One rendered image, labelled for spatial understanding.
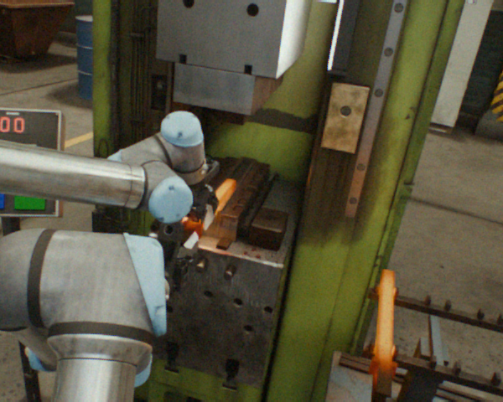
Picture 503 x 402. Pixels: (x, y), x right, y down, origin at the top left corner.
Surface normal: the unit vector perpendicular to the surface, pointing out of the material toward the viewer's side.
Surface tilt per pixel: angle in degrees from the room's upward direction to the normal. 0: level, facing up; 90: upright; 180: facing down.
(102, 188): 85
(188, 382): 90
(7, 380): 0
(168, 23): 90
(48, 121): 60
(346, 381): 0
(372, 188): 90
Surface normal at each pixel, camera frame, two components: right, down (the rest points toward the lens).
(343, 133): -0.25, 0.41
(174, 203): 0.49, 0.44
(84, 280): 0.02, -0.33
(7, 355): 0.11, -0.89
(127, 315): 0.64, -0.32
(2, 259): -0.25, -0.46
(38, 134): 0.21, -0.04
